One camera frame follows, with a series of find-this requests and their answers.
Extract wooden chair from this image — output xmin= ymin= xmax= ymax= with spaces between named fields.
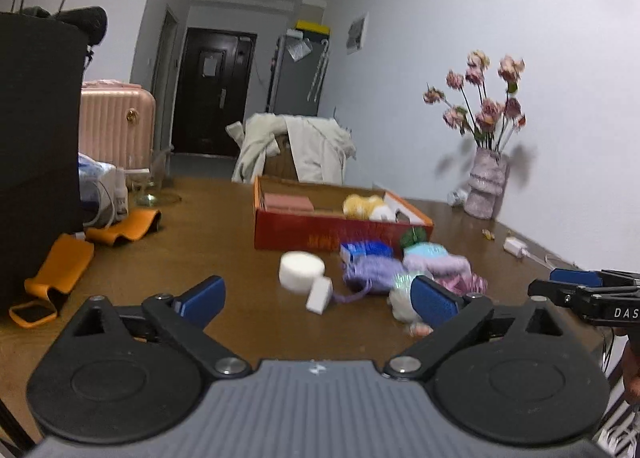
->
xmin=262 ymin=134 xmax=301 ymax=181

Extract clear plastic bag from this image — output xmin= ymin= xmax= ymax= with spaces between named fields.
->
xmin=286 ymin=35 xmax=313 ymax=61

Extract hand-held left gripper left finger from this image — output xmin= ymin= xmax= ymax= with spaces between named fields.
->
xmin=60 ymin=275 xmax=253 ymax=380

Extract glass beaker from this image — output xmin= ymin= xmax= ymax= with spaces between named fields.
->
xmin=127 ymin=148 xmax=173 ymax=204

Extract white charger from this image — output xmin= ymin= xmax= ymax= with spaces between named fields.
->
xmin=502 ymin=236 xmax=576 ymax=269

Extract pink vase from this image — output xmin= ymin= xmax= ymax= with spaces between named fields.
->
xmin=462 ymin=147 xmax=511 ymax=220

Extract black bag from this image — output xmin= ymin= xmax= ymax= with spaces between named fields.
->
xmin=0 ymin=0 xmax=90 ymax=319

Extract yellow plush toy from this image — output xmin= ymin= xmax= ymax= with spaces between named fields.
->
xmin=342 ymin=194 xmax=388 ymax=220

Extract white cable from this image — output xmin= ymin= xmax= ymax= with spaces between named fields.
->
xmin=82 ymin=180 xmax=118 ymax=229

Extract dark door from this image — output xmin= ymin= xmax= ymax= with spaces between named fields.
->
xmin=172 ymin=28 xmax=257 ymax=157

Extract pink brick block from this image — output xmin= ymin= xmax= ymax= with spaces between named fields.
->
xmin=263 ymin=193 xmax=315 ymax=213

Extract white spray bottle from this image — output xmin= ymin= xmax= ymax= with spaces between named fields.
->
xmin=112 ymin=167 xmax=130 ymax=216

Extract dried pink flowers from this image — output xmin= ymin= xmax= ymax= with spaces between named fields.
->
xmin=422 ymin=50 xmax=528 ymax=154

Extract iridescent soft ball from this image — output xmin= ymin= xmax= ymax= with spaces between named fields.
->
xmin=389 ymin=273 xmax=436 ymax=324

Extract white hanging umbrella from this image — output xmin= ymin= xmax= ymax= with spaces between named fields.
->
xmin=306 ymin=39 xmax=331 ymax=101

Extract white rectangular sponge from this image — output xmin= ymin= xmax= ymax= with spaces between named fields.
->
xmin=306 ymin=278 xmax=333 ymax=315

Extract white jacket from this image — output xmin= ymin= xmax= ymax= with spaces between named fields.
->
xmin=226 ymin=113 xmax=358 ymax=186

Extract pastel towel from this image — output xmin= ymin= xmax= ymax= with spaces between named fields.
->
xmin=402 ymin=243 xmax=471 ymax=279

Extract purple knitted pouch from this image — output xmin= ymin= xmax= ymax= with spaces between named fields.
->
xmin=332 ymin=257 xmax=408 ymax=303

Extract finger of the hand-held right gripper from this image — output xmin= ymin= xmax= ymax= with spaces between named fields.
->
xmin=528 ymin=279 xmax=583 ymax=306
xmin=550 ymin=269 xmax=603 ymax=287

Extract tissue pack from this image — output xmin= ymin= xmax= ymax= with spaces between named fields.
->
xmin=79 ymin=153 xmax=118 ymax=211

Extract pink suitcase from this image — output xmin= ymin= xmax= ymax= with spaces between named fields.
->
xmin=80 ymin=80 xmax=157 ymax=171

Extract yellow box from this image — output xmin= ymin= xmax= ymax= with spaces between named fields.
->
xmin=295 ymin=19 xmax=332 ymax=36

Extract red cardboard box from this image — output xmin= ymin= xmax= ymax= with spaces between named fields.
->
xmin=253 ymin=175 xmax=435 ymax=253

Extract wall picture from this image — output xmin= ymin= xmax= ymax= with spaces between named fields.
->
xmin=346 ymin=13 xmax=370 ymax=55

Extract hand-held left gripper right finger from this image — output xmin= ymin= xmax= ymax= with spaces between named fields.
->
xmin=382 ymin=275 xmax=576 ymax=381

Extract black fuzzy item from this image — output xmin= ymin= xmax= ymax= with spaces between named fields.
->
xmin=55 ymin=5 xmax=108 ymax=46

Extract green soft item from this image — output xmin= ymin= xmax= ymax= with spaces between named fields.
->
xmin=399 ymin=228 xmax=431 ymax=248

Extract blue packet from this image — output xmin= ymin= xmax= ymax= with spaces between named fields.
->
xmin=340 ymin=240 xmax=394 ymax=264

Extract grey refrigerator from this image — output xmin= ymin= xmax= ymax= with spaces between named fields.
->
xmin=265 ymin=34 xmax=331 ymax=117

